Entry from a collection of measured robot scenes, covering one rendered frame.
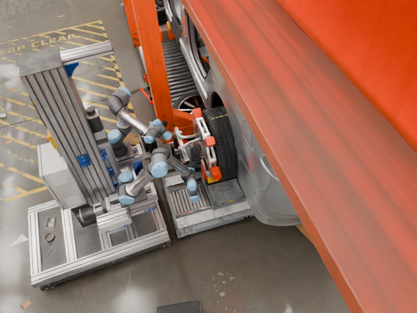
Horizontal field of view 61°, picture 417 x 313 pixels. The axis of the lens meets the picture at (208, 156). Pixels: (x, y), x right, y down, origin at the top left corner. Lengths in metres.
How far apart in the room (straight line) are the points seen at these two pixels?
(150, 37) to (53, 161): 1.22
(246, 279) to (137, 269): 1.03
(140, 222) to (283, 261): 1.43
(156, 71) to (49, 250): 1.94
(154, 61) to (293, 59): 2.70
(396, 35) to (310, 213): 0.17
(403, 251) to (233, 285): 3.19
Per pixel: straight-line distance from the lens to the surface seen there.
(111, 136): 3.22
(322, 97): 0.39
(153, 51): 3.06
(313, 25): 0.47
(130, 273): 3.62
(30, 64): 2.45
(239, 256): 3.58
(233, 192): 3.67
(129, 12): 5.03
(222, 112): 3.07
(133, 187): 2.73
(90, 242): 3.64
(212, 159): 2.97
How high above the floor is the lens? 3.24
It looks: 49 degrees down
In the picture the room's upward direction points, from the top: 4 degrees counter-clockwise
